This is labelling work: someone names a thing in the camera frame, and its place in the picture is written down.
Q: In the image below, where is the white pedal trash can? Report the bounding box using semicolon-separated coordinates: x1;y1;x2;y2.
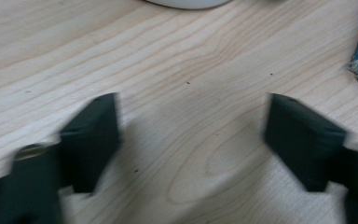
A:
143;0;234;10

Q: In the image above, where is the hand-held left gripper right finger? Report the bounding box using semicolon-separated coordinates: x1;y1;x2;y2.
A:
263;92;348;193

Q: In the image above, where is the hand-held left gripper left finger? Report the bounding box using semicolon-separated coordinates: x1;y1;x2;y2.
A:
57;92;122;194

